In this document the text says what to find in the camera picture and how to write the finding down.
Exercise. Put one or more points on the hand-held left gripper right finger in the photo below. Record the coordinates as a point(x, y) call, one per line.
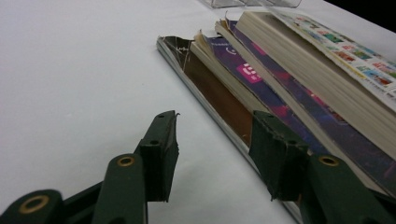
point(277, 158)

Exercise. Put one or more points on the purple cover book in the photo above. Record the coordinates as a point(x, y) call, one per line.
point(236, 67)
point(342, 130)

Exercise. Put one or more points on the black glossy cover book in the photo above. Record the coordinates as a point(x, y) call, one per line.
point(218, 96)

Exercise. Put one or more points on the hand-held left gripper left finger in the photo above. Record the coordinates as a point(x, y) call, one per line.
point(162, 155)

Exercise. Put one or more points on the clear acrylic book holder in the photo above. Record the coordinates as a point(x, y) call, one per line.
point(249, 3)

